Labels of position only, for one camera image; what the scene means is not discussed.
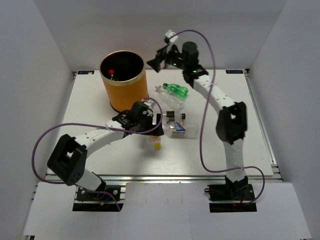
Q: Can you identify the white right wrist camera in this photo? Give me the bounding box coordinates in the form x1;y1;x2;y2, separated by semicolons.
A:
164;29;178;44

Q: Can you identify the orange cylindrical bin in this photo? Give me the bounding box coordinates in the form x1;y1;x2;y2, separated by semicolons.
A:
99;50;149;112

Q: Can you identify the clear bottle red label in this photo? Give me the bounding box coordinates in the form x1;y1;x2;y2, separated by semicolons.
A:
107;69;119;82

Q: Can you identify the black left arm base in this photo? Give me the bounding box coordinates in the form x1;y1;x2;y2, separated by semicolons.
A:
72;184;126;213

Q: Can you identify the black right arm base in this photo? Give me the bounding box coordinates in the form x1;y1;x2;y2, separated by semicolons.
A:
204;184;257;213

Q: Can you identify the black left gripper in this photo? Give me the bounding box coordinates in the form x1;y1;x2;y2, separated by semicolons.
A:
135;113;164;136

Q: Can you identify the clear bottle black label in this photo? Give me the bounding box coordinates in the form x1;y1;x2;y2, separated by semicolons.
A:
162;110;186;124

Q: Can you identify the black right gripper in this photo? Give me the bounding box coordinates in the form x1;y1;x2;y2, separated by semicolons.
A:
147;42;188;73

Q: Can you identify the green plastic bottle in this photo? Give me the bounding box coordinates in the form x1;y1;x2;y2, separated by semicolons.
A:
162;83;189;99

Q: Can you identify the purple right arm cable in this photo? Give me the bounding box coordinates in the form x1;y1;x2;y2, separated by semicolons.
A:
169;29;266;206

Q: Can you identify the clear bottle blue label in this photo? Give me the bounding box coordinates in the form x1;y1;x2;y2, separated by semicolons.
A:
163;121;200;139

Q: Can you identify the clear bottle yellow cap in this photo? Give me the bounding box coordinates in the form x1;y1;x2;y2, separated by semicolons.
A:
149;135;162;151

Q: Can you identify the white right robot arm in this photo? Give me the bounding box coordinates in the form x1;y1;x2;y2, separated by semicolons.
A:
147;41;248;200

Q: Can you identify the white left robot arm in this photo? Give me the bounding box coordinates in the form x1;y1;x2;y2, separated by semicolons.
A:
47;97;162;200

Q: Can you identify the clear unlabelled plastic bottle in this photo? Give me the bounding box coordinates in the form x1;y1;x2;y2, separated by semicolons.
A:
155;85;185;112

